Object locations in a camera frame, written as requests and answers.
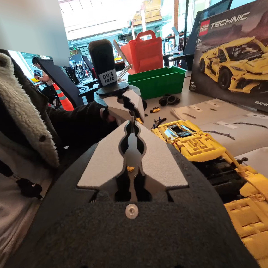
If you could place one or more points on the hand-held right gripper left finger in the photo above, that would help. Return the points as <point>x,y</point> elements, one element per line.
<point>102,165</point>

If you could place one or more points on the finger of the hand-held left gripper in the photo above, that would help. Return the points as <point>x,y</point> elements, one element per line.
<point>136,100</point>
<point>117,108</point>

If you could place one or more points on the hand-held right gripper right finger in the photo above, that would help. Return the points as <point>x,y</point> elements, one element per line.
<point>163,165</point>

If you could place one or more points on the yellow cross-hole connector piece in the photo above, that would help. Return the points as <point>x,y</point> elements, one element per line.
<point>139,120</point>

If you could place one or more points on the thin grey axle piece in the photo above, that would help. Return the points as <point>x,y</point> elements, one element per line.
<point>132,123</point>

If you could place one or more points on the small yellow connector piece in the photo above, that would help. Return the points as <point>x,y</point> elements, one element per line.
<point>130,169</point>

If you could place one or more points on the yellow brick toy car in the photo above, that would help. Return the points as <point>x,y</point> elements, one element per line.
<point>199,146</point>

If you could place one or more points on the person's left forearm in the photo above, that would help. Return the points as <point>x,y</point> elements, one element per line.
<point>79,119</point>

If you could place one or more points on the person's left hand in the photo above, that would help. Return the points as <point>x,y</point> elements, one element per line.
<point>106,116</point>

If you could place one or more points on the grey tilted board stand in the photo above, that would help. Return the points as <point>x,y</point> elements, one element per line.
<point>123,56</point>

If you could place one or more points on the scattered small brick pieces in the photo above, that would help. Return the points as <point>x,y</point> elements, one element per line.
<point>155,110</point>

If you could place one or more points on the green plastic bin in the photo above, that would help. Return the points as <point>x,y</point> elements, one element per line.
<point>157,83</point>

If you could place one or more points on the stack of black toy wheels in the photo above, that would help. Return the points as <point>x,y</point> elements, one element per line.
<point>169,100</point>

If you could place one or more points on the black office chair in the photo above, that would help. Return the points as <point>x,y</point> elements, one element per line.
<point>188,48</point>
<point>60,81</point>

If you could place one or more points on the orange traffic cone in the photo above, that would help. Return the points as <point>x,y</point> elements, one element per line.
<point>62,98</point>

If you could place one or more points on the open instruction booklet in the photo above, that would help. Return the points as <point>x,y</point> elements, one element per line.
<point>219,121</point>

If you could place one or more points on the cream hoodie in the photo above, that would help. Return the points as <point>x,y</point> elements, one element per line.
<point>12,199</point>

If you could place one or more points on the dark toy car box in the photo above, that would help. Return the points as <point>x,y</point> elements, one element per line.
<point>230,41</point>

